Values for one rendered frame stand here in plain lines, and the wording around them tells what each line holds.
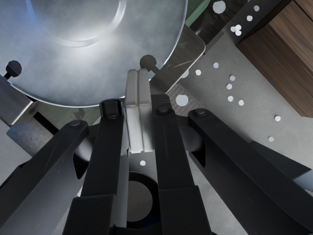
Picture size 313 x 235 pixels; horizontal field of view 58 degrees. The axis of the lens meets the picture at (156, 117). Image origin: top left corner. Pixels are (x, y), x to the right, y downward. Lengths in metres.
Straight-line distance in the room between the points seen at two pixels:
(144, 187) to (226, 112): 0.46
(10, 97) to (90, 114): 0.13
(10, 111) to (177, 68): 0.28
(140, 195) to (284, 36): 0.80
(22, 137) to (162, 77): 0.31
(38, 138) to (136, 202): 0.75
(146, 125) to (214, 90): 1.03
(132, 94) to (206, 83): 1.02
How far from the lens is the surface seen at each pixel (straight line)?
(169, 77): 0.38
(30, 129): 0.57
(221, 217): 1.30
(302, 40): 0.91
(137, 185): 1.22
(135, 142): 0.16
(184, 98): 0.51
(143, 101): 0.15
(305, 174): 0.83
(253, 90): 1.22
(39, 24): 0.42
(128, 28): 0.39
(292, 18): 0.91
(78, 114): 0.54
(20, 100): 0.51
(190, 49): 0.39
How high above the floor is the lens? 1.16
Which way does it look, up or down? 85 degrees down
